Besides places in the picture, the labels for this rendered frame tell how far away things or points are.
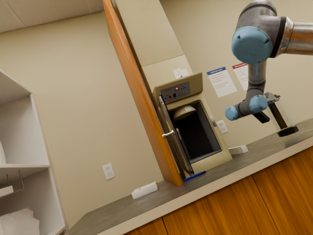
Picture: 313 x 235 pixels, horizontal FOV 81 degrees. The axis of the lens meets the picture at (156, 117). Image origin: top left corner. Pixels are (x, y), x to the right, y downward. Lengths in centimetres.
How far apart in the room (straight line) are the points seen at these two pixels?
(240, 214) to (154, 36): 118
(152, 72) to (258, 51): 76
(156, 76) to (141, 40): 29
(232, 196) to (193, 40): 153
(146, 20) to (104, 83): 64
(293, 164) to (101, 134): 128
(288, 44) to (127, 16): 112
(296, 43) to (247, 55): 12
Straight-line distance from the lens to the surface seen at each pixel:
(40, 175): 168
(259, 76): 97
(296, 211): 112
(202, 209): 89
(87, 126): 161
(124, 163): 153
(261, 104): 95
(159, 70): 127
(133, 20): 149
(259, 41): 63
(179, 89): 115
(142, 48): 135
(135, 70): 115
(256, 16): 69
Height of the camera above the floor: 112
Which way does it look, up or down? 12 degrees up
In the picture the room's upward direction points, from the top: 22 degrees counter-clockwise
